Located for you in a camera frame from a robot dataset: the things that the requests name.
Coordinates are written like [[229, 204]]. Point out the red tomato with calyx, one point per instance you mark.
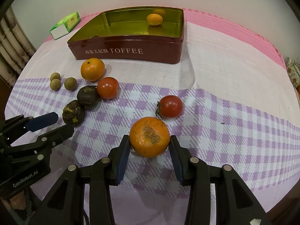
[[171, 106]]

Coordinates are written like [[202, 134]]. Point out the beige patterned curtain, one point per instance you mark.
[[11, 49]]

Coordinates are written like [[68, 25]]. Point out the green tissue pack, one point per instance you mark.
[[63, 27]]

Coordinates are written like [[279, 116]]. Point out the dark brown round fruit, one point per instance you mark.
[[72, 112], [88, 96]]

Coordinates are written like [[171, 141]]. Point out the purple pink checked cloth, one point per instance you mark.
[[222, 93]]

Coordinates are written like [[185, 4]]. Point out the tan longan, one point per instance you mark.
[[55, 76], [55, 84]]

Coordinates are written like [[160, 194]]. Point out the floral ceramic ornament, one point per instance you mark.
[[294, 72]]

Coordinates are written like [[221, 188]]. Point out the dark red metal tin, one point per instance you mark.
[[131, 49]]

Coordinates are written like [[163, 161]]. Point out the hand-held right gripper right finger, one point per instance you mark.
[[176, 161]]

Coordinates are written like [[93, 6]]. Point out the green longan fruit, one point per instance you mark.
[[69, 84]]

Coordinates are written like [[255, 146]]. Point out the small yellow-orange citrus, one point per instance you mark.
[[154, 19]]

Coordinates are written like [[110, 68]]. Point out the person's left hand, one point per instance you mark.
[[17, 200]]

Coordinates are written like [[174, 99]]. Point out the large blemished orange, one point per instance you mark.
[[149, 137]]

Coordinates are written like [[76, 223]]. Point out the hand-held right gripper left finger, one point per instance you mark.
[[123, 160]]

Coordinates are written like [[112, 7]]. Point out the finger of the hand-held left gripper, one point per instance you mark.
[[59, 134], [43, 120]]

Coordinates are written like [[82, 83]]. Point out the smooth orange mandarin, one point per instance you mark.
[[92, 69]]

